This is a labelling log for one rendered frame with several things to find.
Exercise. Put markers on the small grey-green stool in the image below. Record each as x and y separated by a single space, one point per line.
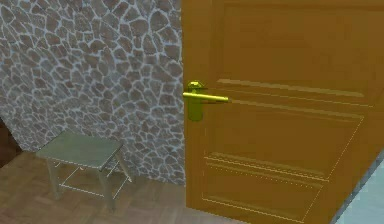
81 150

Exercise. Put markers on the orange wooden room door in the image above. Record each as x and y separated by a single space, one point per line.
283 140

